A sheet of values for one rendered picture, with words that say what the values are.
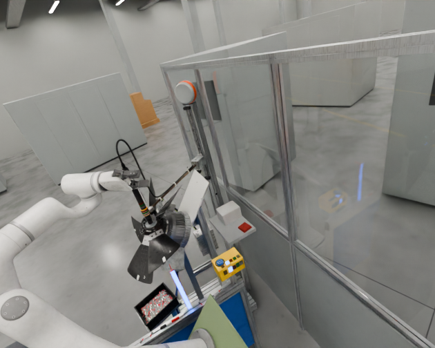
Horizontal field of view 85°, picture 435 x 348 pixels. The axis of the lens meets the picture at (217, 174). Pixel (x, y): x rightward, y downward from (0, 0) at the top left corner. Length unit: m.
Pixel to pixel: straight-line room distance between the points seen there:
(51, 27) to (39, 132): 7.82
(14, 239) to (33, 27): 13.03
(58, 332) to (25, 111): 6.04
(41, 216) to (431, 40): 1.16
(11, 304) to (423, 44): 1.18
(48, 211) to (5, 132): 12.47
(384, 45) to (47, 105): 6.49
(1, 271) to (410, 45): 1.23
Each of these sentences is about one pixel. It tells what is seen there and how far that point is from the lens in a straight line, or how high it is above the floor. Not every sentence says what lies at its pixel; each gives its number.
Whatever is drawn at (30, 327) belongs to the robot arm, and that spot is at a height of 1.60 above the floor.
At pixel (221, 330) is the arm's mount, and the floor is 1.13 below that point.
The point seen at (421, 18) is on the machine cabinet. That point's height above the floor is 1.91.
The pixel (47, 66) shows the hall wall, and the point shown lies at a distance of 13.57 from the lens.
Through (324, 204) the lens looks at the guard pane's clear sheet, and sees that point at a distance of 1.18.
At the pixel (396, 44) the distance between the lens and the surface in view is 0.78.
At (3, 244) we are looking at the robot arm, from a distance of 0.96.
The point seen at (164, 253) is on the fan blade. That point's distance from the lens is 1.44.
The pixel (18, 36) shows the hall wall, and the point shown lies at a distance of 13.63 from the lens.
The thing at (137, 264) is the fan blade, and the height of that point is 1.01.
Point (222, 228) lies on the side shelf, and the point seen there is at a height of 0.86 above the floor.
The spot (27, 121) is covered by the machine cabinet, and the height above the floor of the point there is 1.61.
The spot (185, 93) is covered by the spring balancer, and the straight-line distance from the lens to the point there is 1.77.
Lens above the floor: 2.14
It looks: 28 degrees down
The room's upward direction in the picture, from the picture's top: 15 degrees counter-clockwise
